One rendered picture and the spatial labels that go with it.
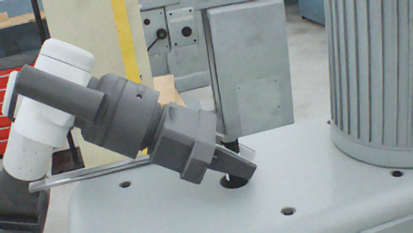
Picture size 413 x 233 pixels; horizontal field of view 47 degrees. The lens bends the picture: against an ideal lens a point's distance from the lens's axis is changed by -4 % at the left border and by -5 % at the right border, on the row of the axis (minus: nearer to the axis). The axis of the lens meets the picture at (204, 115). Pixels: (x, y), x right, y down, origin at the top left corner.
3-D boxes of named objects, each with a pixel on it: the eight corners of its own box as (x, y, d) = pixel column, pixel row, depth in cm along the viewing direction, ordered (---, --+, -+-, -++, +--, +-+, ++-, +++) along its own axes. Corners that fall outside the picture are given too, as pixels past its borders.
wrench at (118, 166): (29, 197, 66) (27, 192, 65) (30, 183, 69) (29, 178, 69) (198, 155, 70) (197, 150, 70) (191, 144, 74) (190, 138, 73)
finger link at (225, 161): (248, 180, 61) (201, 163, 60) (259, 159, 60) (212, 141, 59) (248, 187, 60) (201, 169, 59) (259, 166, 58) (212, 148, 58)
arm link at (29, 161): (87, 67, 89) (59, 155, 100) (17, 50, 84) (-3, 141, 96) (85, 105, 80) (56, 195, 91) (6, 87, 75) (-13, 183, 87)
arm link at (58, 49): (73, 127, 56) (64, 116, 69) (100, 55, 57) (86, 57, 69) (20, 108, 54) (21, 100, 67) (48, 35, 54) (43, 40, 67)
